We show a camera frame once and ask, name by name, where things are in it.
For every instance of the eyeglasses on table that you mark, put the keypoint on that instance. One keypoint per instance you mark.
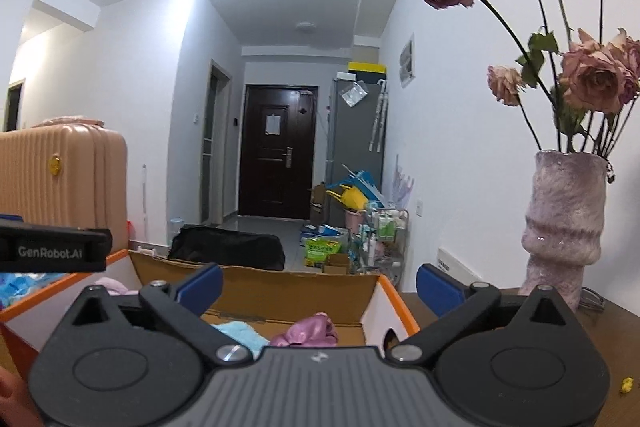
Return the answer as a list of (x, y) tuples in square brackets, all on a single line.
[(591, 300)]

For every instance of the dark brown entrance door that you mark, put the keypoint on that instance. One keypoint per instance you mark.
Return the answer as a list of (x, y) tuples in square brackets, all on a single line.
[(277, 151)]

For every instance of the pink ribbed suitcase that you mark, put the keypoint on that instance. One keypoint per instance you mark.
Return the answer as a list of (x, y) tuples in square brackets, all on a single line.
[(70, 175)]

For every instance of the yellow box on refrigerator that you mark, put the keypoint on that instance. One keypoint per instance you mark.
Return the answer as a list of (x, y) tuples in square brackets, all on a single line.
[(367, 67)]

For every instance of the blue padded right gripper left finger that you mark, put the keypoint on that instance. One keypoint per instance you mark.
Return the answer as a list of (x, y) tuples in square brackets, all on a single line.
[(200, 290)]

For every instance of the pink satin drawstring pouch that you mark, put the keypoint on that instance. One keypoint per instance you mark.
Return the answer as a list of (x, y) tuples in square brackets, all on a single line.
[(317, 331)]

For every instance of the person's hand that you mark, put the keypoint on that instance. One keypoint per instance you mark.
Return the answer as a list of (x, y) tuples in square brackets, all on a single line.
[(16, 408)]

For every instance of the blue plastic wipes bag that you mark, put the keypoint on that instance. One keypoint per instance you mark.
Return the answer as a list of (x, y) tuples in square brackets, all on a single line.
[(16, 286)]

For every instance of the red orange cardboard box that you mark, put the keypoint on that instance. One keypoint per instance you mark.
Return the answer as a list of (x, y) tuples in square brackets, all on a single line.
[(364, 308)]

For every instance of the pink textured ceramic vase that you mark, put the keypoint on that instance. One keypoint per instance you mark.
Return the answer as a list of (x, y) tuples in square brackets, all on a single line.
[(564, 222)]

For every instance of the grey refrigerator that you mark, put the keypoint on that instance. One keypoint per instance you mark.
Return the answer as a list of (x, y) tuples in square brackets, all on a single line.
[(350, 131)]

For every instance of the wire storage cart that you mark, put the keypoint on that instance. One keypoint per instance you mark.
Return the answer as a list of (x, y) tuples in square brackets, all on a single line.
[(379, 245)]

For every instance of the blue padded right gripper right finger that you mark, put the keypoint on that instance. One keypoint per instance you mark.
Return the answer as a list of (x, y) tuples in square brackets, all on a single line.
[(438, 291)]

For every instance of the light blue plush toy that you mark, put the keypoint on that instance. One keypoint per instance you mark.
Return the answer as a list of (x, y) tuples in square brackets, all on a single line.
[(245, 334)]

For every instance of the black bag on floor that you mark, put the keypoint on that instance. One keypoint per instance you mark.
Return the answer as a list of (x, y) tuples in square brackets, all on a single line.
[(205, 244)]

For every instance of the yellow crumbs on table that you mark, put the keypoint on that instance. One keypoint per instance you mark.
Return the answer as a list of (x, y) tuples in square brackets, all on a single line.
[(626, 385)]

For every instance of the dried pink rose bouquet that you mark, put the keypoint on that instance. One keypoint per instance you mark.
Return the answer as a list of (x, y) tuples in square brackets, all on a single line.
[(591, 83)]

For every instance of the lilac towel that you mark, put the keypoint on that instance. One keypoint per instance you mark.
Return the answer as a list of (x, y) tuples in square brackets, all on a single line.
[(114, 287)]

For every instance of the yellow blue bags pile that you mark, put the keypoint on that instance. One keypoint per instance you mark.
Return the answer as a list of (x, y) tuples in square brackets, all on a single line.
[(357, 191)]

